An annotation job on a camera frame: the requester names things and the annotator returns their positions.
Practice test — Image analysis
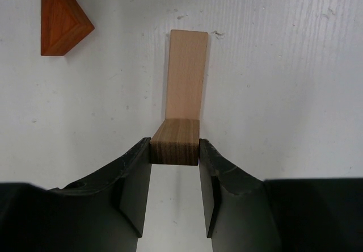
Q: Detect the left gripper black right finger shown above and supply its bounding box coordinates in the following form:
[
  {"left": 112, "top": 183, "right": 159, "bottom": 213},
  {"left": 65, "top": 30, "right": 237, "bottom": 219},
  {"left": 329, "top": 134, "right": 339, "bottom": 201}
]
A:
[{"left": 199, "top": 139, "right": 362, "bottom": 251}]

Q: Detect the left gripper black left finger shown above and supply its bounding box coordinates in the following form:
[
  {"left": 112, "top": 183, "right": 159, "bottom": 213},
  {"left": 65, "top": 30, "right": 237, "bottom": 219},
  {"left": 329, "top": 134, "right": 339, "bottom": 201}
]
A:
[{"left": 1, "top": 138, "right": 151, "bottom": 251}]

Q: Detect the long light wood block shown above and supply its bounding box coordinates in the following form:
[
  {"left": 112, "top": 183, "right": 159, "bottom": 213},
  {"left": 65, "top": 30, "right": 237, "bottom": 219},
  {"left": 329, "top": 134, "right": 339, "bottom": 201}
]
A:
[{"left": 163, "top": 29, "right": 209, "bottom": 121}]

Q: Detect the orange triangular wood block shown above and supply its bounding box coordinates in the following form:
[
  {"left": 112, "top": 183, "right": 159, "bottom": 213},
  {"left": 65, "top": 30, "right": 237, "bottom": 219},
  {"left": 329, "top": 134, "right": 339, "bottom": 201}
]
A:
[{"left": 40, "top": 0, "right": 95, "bottom": 56}]

